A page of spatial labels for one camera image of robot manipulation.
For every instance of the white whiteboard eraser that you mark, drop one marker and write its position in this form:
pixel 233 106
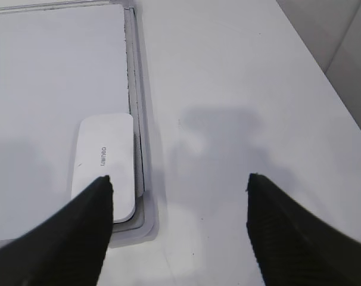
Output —
pixel 105 147

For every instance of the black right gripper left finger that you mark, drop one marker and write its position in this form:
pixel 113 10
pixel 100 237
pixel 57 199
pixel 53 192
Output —
pixel 67 249

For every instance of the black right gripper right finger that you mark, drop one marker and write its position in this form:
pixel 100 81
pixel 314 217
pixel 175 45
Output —
pixel 294 247

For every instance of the whiteboard with grey frame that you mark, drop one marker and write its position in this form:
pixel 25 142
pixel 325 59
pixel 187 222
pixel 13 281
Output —
pixel 61 65

